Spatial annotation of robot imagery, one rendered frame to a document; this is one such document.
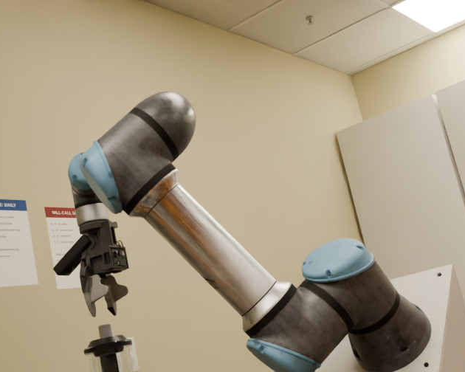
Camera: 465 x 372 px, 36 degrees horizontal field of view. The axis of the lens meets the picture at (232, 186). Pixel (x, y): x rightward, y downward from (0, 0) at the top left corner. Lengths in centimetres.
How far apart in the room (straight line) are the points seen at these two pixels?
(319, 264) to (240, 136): 222
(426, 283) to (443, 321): 12
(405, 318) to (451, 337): 10
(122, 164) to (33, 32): 157
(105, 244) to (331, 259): 62
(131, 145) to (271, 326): 38
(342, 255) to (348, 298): 7
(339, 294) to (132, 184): 39
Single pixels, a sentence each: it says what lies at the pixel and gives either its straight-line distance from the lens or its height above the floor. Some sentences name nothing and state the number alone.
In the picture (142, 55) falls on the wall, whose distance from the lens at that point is 310.
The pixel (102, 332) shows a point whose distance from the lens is 169.
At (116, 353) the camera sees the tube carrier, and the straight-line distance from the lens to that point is 165.
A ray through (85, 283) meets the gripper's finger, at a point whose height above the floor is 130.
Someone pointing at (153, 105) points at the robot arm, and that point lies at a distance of 125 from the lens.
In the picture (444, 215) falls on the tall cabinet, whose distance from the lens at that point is 393.
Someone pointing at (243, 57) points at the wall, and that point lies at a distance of 374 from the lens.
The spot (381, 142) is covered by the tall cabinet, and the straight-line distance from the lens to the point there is 410.
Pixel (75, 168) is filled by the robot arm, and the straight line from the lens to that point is 160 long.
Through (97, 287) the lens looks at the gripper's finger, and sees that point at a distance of 166.
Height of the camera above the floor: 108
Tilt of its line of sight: 13 degrees up
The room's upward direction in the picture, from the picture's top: 12 degrees counter-clockwise
